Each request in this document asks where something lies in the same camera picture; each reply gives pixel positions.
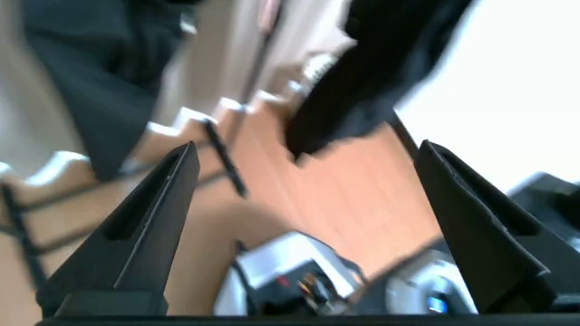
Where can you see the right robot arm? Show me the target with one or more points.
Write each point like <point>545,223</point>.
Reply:
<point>544,199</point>

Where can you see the white laundry basket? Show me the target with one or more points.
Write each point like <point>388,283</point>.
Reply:
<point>317,68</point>

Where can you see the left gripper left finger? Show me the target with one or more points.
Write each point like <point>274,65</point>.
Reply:
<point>149,226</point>

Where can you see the black shirt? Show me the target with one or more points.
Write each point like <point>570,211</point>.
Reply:
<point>362,81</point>

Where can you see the black shorts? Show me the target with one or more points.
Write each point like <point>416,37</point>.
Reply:
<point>113,68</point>

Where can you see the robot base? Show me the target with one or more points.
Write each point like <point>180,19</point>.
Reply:
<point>290,262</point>

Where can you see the black clothes rack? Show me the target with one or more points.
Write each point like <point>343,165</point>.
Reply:
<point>224,154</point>

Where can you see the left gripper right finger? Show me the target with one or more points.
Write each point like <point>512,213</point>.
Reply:
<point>485,253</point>

